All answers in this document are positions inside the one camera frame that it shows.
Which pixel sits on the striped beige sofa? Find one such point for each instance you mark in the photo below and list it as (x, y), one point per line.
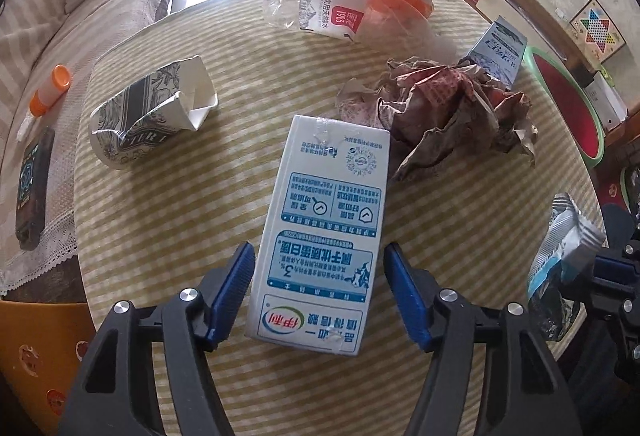
(36, 35)

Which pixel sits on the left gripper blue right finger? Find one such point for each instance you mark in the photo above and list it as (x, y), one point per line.
(413, 290)

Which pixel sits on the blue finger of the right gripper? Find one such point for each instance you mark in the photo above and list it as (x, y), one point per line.
(619, 225)
(615, 270)

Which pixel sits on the white blue milk carton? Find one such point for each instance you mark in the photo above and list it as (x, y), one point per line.
(316, 261)

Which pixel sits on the newspaper ball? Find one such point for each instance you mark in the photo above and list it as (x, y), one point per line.
(433, 110)

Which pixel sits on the black remote box on sofa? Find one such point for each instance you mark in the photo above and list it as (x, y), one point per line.
(30, 211)

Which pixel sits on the blue white foil wrapper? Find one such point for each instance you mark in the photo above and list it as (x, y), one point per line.
(571, 243)

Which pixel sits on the wooden side table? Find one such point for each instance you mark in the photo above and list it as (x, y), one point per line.
(42, 346)

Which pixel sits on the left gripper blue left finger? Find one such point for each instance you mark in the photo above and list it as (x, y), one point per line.
(224, 291)

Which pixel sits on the grey toothpaste box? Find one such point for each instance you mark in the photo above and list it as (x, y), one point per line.
(500, 51)

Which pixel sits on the red green trash bin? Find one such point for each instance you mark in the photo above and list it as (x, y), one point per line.
(571, 100)

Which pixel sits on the chinese checkers board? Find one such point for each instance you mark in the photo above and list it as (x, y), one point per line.
(597, 34)

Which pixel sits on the patterned crushed paper carton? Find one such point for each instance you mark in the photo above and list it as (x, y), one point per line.
(173, 98)

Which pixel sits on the clear plastic bottle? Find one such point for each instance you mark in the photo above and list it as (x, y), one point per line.
(386, 25)

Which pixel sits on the orange capped small bottle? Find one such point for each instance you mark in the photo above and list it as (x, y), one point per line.
(49, 92)

